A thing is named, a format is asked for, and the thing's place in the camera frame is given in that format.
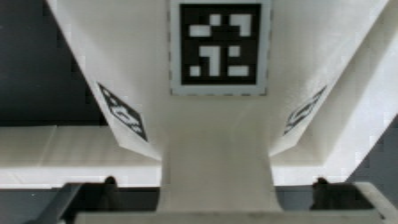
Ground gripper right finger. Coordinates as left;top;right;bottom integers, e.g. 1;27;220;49
273;177;398;224

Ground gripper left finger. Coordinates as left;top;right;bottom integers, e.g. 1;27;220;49
22;176;159;224

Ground white square lamp base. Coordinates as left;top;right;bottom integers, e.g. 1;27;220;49
46;0;390;212

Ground white front fence bar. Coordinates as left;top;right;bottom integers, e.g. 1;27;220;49
0;126;356;189

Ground white fence bar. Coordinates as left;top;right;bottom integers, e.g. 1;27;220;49
0;126;356;189
319;0;398;182

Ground white right fence bar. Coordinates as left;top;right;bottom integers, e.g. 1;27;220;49
319;0;398;182

